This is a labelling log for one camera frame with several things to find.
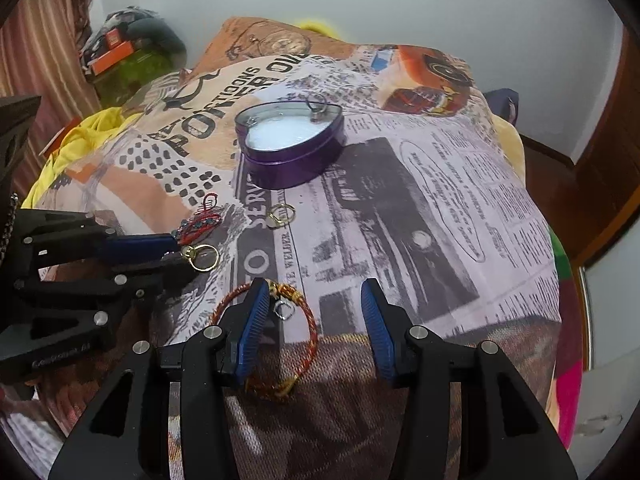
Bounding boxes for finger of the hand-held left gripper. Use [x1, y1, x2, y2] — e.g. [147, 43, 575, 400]
[20, 211, 180, 267]
[14, 251, 197, 351]

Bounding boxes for pink cloth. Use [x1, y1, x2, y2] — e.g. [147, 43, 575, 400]
[547, 227, 587, 453]

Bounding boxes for purple heart-shaped tin box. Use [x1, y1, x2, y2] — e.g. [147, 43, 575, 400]
[234, 99, 346, 191]

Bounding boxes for striped curtain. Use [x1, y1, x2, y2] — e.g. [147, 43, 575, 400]
[0, 0, 108, 196]

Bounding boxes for green backpack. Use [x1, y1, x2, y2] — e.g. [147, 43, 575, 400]
[79, 6, 189, 107]

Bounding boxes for dark blue cloth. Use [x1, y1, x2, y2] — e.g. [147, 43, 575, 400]
[484, 88, 522, 127]

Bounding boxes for metal chain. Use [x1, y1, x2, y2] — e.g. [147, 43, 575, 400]
[1, 191, 22, 257]

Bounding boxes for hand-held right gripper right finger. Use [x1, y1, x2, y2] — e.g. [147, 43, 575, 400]
[361, 278, 578, 480]

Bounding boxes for red and gold bangle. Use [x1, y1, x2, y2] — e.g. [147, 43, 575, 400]
[209, 282, 317, 401]

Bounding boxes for red cord bracelet blue beads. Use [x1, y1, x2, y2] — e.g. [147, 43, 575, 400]
[172, 193, 223, 246]

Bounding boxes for orange box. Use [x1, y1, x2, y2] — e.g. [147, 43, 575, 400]
[86, 30, 137, 77]

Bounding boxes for yellow cloth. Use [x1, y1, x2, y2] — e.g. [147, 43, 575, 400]
[22, 106, 147, 207]

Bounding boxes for wooden door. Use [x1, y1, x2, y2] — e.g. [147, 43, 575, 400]
[517, 22, 640, 273]

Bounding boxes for newspaper printed blanket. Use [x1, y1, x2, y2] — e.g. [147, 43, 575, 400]
[0, 16, 563, 480]

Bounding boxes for small gold hoop earrings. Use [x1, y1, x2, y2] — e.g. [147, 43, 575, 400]
[265, 203, 297, 229]

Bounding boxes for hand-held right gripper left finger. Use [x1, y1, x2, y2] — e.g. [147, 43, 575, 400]
[50, 278, 271, 480]

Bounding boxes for gold ring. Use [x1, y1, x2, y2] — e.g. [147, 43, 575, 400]
[179, 244, 221, 273]

